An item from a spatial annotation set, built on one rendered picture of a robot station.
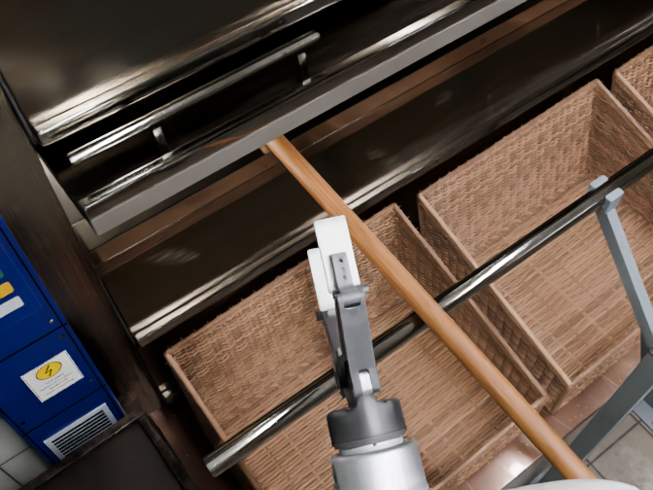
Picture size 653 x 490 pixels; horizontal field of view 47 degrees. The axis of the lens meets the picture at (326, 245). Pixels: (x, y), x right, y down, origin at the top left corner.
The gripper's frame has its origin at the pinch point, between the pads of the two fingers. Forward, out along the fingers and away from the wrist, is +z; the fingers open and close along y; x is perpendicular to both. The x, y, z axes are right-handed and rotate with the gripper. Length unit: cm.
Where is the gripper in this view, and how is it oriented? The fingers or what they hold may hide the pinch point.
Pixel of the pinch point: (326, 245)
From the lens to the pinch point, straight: 77.8
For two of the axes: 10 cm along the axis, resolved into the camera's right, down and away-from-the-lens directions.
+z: -2.1, -9.6, 1.9
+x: 9.7, -2.0, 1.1
